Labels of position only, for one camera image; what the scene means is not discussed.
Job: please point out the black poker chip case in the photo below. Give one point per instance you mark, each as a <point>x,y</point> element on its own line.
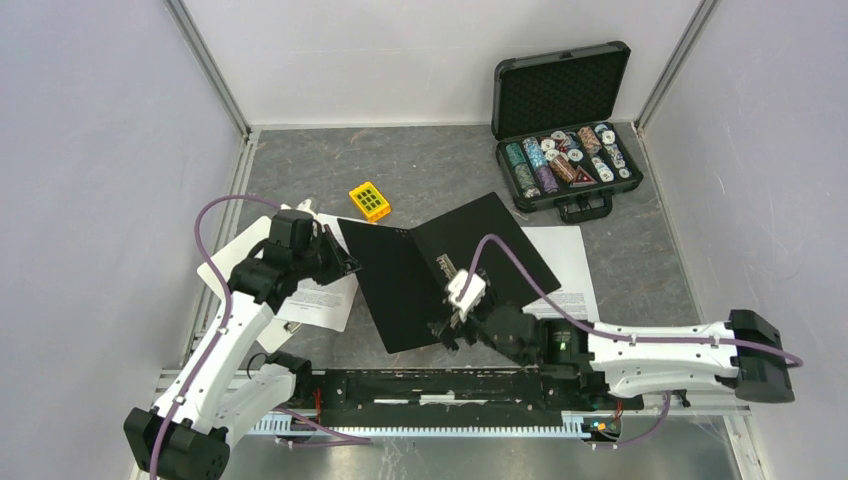
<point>556,146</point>

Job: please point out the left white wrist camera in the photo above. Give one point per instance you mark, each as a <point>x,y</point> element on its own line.
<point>306,205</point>

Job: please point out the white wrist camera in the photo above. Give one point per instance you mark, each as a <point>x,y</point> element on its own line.
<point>465,291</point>
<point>306,205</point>

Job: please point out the printed paper sheet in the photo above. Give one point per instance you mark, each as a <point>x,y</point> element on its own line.
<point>563,250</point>
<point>327,306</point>

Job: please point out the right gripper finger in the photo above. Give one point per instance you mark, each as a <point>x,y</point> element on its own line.
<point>452,342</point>
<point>442,328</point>

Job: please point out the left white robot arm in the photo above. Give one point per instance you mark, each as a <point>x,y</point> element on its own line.
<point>191,429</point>

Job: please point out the yellow green toy block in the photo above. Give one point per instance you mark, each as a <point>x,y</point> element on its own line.
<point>370,202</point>

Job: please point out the white blank card sheet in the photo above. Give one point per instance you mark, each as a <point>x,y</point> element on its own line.
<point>275,333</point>

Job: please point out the red folder with black inside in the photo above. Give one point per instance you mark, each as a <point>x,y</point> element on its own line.
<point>401,280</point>

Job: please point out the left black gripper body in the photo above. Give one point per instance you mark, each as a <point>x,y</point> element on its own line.
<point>311,261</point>

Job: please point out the metal folder clip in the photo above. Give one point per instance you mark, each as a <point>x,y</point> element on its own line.
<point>446,266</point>

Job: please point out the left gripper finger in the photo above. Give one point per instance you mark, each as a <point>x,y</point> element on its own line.
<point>341,255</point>
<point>337,271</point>

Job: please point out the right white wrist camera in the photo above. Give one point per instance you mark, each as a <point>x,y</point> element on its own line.
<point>465,291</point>

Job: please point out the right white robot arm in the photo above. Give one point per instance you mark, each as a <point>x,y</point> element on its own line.
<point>743,354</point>

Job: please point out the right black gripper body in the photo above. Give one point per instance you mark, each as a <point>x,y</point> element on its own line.
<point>471,324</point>

